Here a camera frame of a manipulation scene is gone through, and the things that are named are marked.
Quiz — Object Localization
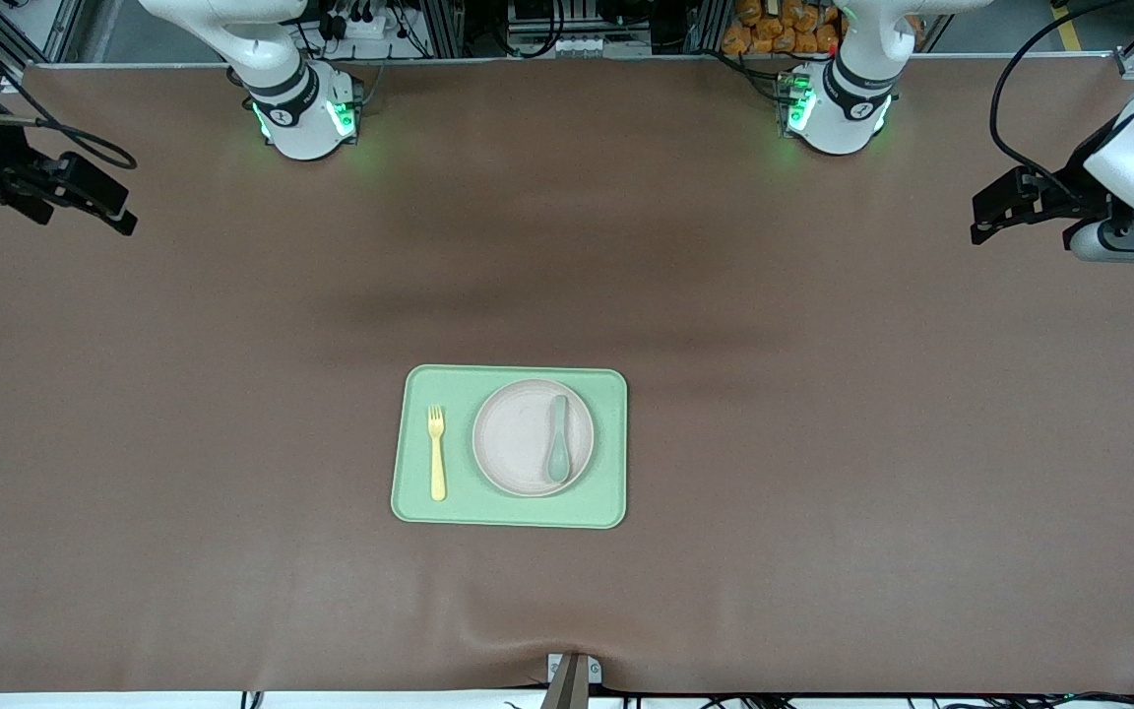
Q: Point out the pale green rectangular tray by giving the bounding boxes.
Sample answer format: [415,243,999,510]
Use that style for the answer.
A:
[390,364,629,530]

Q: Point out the yellow plastic fork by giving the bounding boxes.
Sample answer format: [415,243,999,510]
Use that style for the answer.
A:
[427,405,449,503]

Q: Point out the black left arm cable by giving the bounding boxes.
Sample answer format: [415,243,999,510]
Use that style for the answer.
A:
[990,0,1134,203]

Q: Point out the brown table cover mat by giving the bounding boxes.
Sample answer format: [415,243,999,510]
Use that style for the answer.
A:
[0,54,1134,695]

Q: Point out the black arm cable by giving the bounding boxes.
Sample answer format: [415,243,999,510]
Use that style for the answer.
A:
[0,15,138,170]
[990,0,1134,203]

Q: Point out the pale green plastic spoon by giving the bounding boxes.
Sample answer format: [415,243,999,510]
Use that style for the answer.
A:
[546,395,573,484]

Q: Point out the long white connector strip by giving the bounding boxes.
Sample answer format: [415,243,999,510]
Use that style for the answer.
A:
[508,35,652,58]

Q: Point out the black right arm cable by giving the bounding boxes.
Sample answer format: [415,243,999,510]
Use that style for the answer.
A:
[0,15,138,170]

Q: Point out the white power strip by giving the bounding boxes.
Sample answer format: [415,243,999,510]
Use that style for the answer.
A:
[329,12,393,40]

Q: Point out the grey metal clamp bracket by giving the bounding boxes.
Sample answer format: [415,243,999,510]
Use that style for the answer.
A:
[546,653,603,685]

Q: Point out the tan camera mount post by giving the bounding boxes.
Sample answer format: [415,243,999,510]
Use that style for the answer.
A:
[539,655,591,709]

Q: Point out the small grey electronics box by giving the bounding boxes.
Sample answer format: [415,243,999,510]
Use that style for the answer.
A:
[777,71,814,134]

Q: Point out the round beige plate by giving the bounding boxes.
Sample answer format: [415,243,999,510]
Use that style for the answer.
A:
[472,378,596,498]

